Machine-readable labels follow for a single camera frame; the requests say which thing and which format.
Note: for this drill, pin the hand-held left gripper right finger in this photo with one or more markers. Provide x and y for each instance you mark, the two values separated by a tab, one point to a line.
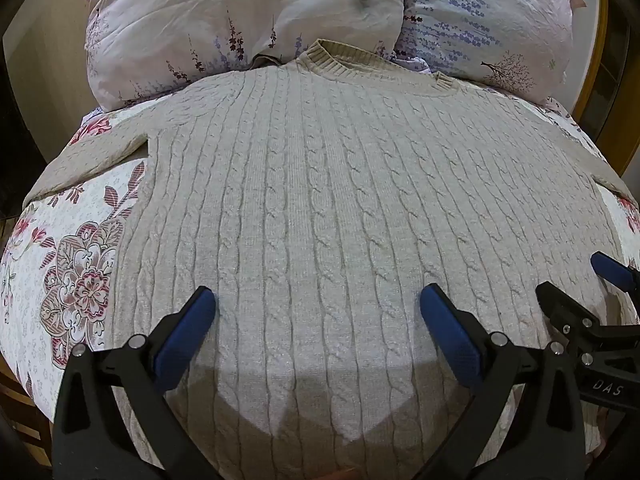
452	340

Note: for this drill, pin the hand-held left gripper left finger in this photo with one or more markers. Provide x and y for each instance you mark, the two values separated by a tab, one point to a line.
186	332

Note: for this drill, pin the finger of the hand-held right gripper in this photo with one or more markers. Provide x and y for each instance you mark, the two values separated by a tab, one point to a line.
562	307
612	271

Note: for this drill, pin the floral bed sheet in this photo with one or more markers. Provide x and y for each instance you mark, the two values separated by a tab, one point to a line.
60	240

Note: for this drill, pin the floral pillow with tree print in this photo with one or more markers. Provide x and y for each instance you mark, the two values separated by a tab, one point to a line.
480	20

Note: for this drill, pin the floral pink pillow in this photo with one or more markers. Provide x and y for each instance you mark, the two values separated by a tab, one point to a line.
215	15

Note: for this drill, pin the wooden bed frame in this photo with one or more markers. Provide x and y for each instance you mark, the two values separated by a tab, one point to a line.
595	85

